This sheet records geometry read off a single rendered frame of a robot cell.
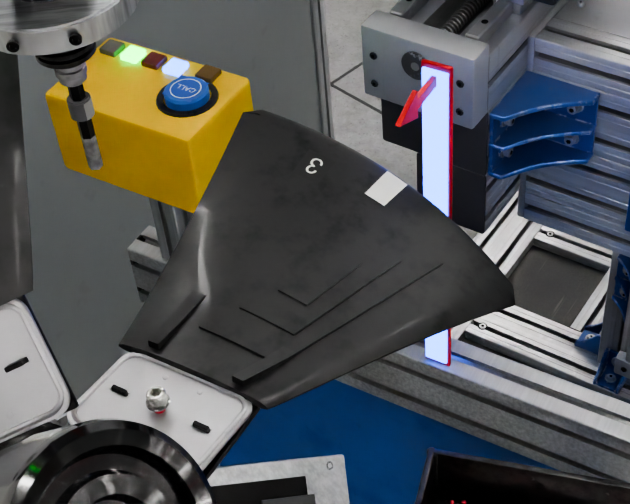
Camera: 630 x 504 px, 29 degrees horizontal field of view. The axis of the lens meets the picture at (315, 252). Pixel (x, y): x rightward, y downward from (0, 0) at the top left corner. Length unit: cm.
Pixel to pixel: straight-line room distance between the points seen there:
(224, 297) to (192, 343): 4
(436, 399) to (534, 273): 98
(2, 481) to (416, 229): 35
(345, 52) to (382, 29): 169
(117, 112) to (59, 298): 78
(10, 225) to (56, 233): 115
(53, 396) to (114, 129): 50
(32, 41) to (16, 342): 20
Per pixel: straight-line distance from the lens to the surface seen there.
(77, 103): 53
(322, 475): 86
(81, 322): 190
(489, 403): 112
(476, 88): 126
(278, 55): 217
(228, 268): 76
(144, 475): 61
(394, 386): 117
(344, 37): 302
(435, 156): 94
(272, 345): 71
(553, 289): 209
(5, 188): 62
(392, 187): 83
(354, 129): 273
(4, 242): 62
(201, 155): 106
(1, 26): 48
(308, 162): 83
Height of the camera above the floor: 172
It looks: 44 degrees down
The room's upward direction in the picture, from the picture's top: 6 degrees counter-clockwise
